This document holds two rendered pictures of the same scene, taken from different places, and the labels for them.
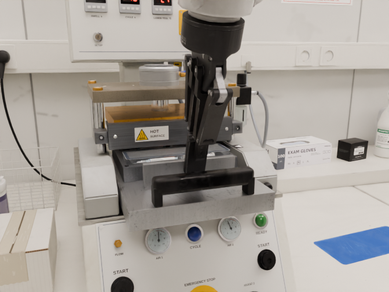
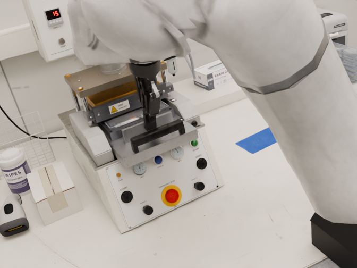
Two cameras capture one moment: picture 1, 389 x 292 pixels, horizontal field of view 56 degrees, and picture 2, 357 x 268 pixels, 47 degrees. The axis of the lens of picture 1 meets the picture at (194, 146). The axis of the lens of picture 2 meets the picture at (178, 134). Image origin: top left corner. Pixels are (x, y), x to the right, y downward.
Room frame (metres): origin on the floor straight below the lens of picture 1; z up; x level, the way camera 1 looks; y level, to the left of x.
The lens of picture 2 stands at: (-0.47, -0.01, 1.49)
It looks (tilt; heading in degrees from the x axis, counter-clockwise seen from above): 28 degrees down; 356
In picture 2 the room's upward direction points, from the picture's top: 11 degrees counter-clockwise
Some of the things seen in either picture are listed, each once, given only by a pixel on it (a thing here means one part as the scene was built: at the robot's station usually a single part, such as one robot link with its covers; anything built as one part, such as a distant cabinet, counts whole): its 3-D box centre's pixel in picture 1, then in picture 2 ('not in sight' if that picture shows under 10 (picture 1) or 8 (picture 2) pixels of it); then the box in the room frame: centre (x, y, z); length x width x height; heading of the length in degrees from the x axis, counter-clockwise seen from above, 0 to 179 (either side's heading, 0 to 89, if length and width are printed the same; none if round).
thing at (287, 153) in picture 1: (294, 151); (221, 71); (1.24, -0.36, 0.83); 0.23 x 0.12 x 0.07; 112
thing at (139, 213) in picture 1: (177, 169); (139, 124); (0.61, 0.03, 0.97); 0.30 x 0.22 x 0.08; 19
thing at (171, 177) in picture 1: (204, 185); (158, 135); (0.48, -0.01, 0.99); 0.15 x 0.02 x 0.04; 109
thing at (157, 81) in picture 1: (165, 95); (118, 73); (0.77, 0.06, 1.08); 0.31 x 0.24 x 0.13; 109
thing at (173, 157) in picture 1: (176, 156); (137, 116); (0.62, 0.03, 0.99); 0.18 x 0.06 x 0.02; 109
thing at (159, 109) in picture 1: (164, 106); (119, 82); (0.73, 0.06, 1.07); 0.22 x 0.17 x 0.10; 109
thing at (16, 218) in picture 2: not in sight; (11, 209); (0.60, 0.47, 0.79); 0.20 x 0.08 x 0.08; 15
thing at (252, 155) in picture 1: (236, 158); (174, 105); (0.70, -0.09, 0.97); 0.26 x 0.05 x 0.07; 19
